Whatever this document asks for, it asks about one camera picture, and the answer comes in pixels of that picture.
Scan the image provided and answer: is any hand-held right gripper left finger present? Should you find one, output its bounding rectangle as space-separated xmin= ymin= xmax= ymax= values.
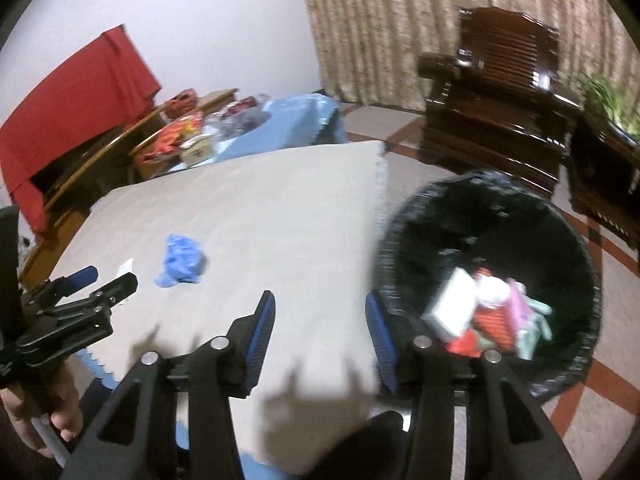
xmin=62 ymin=290 xmax=277 ymax=480

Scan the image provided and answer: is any gold box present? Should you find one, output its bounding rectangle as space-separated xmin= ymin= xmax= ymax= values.
xmin=179 ymin=134 xmax=213 ymax=166

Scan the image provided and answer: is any blue glove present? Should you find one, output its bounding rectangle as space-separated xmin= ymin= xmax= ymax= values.
xmin=152 ymin=233 xmax=207 ymax=289

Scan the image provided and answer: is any red patterned bag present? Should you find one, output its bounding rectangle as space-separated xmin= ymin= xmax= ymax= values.
xmin=166 ymin=88 xmax=199 ymax=120

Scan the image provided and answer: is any orange foam net sleeve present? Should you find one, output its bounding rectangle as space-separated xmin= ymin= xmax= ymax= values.
xmin=472 ymin=305 xmax=516 ymax=353

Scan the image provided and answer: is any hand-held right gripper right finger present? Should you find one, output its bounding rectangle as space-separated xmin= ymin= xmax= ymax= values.
xmin=365 ymin=290 xmax=583 ymax=480

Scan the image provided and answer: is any pink plastic wrapper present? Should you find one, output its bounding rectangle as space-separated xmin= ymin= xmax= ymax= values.
xmin=507 ymin=282 xmax=536 ymax=333

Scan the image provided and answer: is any green potted plant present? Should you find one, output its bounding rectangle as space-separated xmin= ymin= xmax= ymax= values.
xmin=575 ymin=72 xmax=640 ymax=138

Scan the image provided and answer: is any dark wooden side table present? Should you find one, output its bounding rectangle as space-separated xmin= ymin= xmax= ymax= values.
xmin=570 ymin=110 xmax=640 ymax=251

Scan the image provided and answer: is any green rubber glove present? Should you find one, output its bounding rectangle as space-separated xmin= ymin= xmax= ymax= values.
xmin=515 ymin=300 xmax=553 ymax=361

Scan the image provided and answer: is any beige tablecloth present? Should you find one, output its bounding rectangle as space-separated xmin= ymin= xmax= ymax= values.
xmin=50 ymin=140 xmax=386 ymax=476

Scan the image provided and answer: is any white tissue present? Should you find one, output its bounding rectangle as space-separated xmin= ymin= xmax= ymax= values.
xmin=472 ymin=272 xmax=511 ymax=308

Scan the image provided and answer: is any red cloth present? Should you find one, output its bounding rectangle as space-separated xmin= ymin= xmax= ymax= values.
xmin=0 ymin=24 xmax=162 ymax=233

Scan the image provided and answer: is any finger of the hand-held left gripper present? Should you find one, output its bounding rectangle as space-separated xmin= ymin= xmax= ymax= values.
xmin=60 ymin=272 xmax=138 ymax=321
xmin=27 ymin=266 xmax=99 ymax=306

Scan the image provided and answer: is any person's left hand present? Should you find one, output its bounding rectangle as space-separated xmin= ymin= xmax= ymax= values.
xmin=0 ymin=360 xmax=83 ymax=458

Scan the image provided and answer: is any white cardboard box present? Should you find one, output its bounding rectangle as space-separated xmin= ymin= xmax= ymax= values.
xmin=420 ymin=267 xmax=478 ymax=341

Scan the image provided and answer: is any red plastic bag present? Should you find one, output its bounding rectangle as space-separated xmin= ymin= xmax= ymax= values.
xmin=445 ymin=330 xmax=481 ymax=358

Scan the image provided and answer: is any dark wooden armchair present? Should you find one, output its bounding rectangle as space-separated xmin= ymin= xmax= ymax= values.
xmin=417 ymin=6 xmax=583 ymax=196

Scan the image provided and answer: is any beige patterned curtain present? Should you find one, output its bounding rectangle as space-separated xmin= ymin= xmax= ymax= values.
xmin=297 ymin=0 xmax=640 ymax=126

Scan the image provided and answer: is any white plastic rod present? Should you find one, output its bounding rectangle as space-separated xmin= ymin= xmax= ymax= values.
xmin=30 ymin=417 xmax=71 ymax=467

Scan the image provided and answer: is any red snack packet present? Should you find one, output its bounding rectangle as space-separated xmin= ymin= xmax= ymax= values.
xmin=142 ymin=115 xmax=203 ymax=161

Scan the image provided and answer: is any glass fruit bowl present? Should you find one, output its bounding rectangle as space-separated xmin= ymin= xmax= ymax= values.
xmin=220 ymin=97 xmax=273 ymax=133

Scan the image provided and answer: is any black trash bin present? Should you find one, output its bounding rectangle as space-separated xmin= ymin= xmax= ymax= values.
xmin=372 ymin=170 xmax=603 ymax=403

